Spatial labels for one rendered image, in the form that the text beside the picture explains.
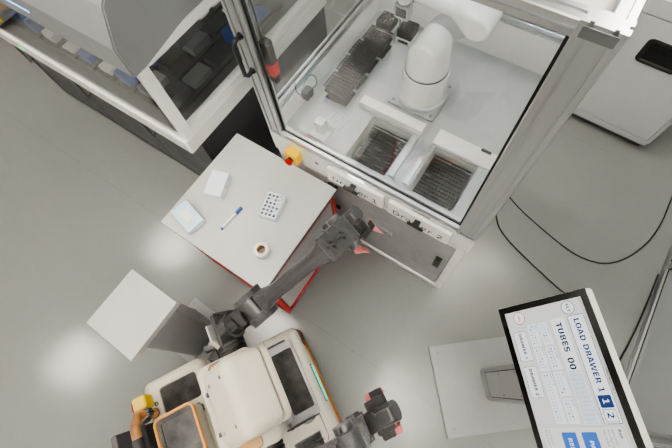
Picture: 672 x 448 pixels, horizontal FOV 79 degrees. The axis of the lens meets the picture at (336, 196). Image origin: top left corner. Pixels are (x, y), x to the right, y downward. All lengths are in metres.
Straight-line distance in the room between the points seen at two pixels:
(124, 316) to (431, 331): 1.60
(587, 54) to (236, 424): 1.10
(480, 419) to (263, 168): 1.71
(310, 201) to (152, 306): 0.83
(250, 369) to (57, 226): 2.44
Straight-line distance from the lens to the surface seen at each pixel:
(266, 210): 1.92
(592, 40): 0.86
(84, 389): 2.99
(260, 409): 1.18
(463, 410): 2.53
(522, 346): 1.60
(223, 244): 1.95
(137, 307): 2.03
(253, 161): 2.09
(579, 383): 1.54
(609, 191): 3.19
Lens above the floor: 2.51
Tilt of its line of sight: 65 degrees down
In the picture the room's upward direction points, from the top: 9 degrees counter-clockwise
